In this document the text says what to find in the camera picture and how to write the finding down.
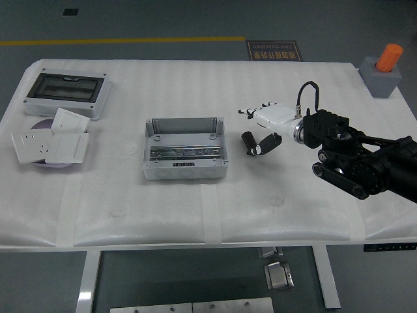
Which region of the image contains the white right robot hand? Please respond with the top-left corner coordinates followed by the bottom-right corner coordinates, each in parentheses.
top-left (237, 101), bottom-right (302, 157)

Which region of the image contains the grey open junction box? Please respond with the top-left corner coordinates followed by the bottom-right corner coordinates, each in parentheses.
top-left (141, 116), bottom-right (229, 181)

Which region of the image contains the grey box with dark window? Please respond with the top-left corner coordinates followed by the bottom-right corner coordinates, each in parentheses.
top-left (23, 67), bottom-right (113, 121)

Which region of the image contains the black floor sign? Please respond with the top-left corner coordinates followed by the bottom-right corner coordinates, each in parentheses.
top-left (246, 40), bottom-right (304, 62)

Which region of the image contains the grey block holder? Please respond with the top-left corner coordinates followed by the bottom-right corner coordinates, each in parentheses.
top-left (358, 56), bottom-right (403, 98)

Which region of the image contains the white foam table mat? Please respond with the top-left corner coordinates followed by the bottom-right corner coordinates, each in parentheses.
top-left (0, 58), bottom-right (417, 250)

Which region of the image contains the orange cylinder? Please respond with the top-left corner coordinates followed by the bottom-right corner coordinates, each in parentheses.
top-left (375, 43), bottom-right (404, 73)

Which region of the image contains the small silver metal block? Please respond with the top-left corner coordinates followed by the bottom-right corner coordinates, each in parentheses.
top-left (257, 246), bottom-right (284, 260)

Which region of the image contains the large silver metal block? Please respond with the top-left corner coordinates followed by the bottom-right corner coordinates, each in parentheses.
top-left (263, 260), bottom-right (296, 291)

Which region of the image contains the white table leg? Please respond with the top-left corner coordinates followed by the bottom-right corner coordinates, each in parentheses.
top-left (75, 250), bottom-right (102, 313)
top-left (311, 245), bottom-right (341, 310)

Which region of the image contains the black table control panel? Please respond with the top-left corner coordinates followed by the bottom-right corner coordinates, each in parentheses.
top-left (363, 243), bottom-right (417, 252)

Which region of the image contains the purple round plate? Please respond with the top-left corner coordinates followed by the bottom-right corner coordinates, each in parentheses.
top-left (31, 119), bottom-right (91, 169)

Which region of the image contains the grey metal base plate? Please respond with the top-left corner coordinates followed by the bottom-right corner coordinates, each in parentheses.
top-left (109, 303), bottom-right (193, 313)
top-left (192, 297), bottom-right (274, 313)

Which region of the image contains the white switch panel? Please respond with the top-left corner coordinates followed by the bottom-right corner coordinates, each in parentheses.
top-left (51, 107), bottom-right (91, 134)
top-left (44, 132), bottom-right (90, 164)

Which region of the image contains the white wall socket panel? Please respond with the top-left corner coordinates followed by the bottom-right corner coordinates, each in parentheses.
top-left (10, 129), bottom-right (55, 164)

